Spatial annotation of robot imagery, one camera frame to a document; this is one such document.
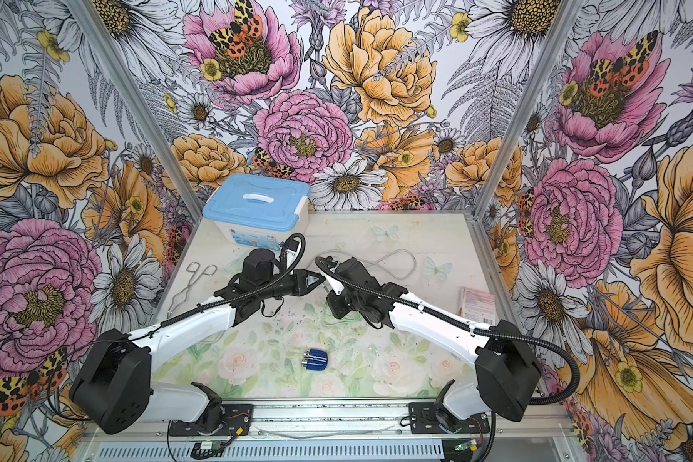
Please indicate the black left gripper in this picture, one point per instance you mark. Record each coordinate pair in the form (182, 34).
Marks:
(300, 281)

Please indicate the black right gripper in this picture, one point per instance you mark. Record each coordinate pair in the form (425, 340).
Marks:
(338, 311)

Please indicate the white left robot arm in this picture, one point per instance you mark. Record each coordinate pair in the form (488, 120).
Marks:
(115, 388)

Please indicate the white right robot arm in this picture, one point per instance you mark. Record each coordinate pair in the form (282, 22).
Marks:
(505, 368)

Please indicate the blue electric shaver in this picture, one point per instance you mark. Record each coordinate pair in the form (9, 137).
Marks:
(315, 360)

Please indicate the floral table mat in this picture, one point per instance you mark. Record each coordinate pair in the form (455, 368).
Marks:
(262, 358)

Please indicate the clear green plastic bag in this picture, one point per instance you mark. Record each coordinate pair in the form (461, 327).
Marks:
(235, 265)

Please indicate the blue lid storage box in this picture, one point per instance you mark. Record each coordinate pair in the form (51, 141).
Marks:
(259, 211)

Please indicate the pink packet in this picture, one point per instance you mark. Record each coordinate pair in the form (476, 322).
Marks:
(478, 306)

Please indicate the metal scissor tongs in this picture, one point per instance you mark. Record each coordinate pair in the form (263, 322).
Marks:
(195, 272)

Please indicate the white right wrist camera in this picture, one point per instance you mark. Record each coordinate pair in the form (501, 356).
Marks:
(335, 285)

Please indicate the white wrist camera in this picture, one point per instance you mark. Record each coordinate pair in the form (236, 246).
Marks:
(290, 248)
(335, 285)

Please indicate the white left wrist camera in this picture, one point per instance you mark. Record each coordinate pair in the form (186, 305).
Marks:
(290, 248)

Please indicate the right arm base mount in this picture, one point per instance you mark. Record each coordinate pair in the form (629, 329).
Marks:
(428, 418)

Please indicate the aluminium front rail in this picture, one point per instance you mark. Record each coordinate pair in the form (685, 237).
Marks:
(320, 419)

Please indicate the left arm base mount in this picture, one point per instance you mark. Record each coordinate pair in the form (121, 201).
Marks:
(227, 420)

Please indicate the aluminium left corner post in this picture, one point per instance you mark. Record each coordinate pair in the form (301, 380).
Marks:
(91, 24)

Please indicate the aluminium corner post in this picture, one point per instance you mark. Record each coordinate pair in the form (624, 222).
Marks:
(553, 47)
(91, 24)

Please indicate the aluminium right corner post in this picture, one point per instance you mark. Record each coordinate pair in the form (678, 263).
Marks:
(553, 47)

